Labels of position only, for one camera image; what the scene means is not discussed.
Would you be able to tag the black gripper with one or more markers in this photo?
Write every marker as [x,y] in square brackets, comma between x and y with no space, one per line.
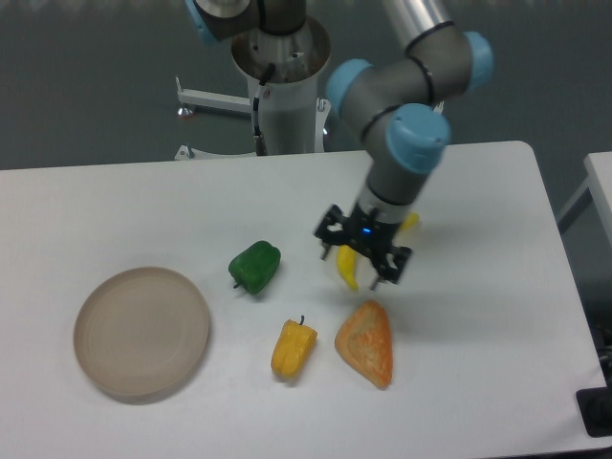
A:
[364,232]

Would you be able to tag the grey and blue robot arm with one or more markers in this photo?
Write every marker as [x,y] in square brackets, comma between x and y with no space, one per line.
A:
[413,142]

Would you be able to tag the yellow bell pepper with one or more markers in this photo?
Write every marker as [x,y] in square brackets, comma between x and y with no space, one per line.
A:
[293,348]

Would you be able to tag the green bell pepper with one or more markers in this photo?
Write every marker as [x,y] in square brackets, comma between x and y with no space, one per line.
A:
[254,268]

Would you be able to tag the beige round plate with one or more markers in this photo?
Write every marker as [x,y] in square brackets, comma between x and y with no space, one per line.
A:
[142,334]

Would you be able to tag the yellow banana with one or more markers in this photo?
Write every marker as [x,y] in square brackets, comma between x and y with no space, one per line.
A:
[346,259]

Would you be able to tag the orange triangular pastry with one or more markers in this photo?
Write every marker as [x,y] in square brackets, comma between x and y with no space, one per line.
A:
[365,343]

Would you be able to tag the black device at table edge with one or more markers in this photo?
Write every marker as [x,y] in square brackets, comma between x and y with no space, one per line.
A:
[595,410]

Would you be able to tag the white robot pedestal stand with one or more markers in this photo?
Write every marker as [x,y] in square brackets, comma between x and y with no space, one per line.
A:
[282,51]

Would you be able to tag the white side table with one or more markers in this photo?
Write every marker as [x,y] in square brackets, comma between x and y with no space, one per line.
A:
[594,189]

